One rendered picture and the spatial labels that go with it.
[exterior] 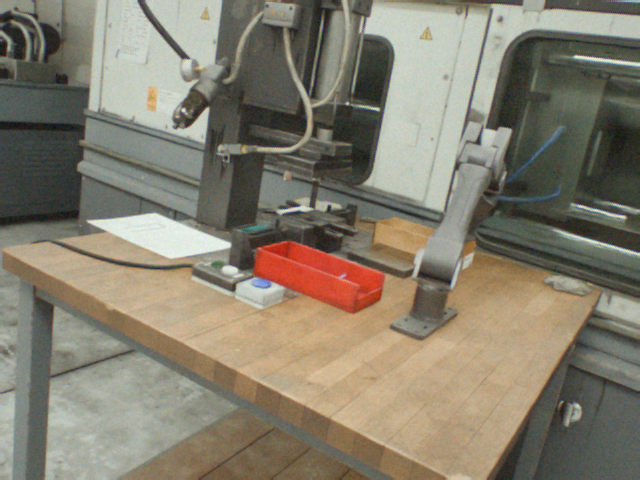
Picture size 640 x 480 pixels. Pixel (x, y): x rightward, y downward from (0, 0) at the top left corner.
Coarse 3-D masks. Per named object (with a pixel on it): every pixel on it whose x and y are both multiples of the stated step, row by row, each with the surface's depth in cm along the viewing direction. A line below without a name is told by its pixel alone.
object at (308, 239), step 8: (272, 224) 143; (288, 232) 140; (296, 232) 139; (304, 232) 138; (312, 232) 142; (288, 240) 141; (296, 240) 139; (304, 240) 139; (312, 240) 143; (320, 240) 152; (328, 240) 151; (336, 240) 153; (312, 248) 144; (320, 248) 152; (328, 248) 151; (336, 248) 154
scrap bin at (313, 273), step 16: (256, 256) 126; (272, 256) 124; (288, 256) 136; (304, 256) 133; (320, 256) 131; (256, 272) 127; (272, 272) 124; (288, 272) 122; (304, 272) 120; (320, 272) 118; (336, 272) 129; (352, 272) 127; (368, 272) 125; (288, 288) 122; (304, 288) 120; (320, 288) 118; (336, 288) 116; (352, 288) 114; (368, 288) 126; (336, 304) 117; (352, 304) 115; (368, 304) 120
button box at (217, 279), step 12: (36, 240) 127; (48, 240) 125; (84, 252) 121; (132, 264) 119; (144, 264) 120; (156, 264) 120; (180, 264) 122; (204, 264) 119; (192, 276) 118; (204, 276) 116; (216, 276) 115; (228, 276) 115; (240, 276) 116; (252, 276) 118; (216, 288) 115; (228, 288) 113
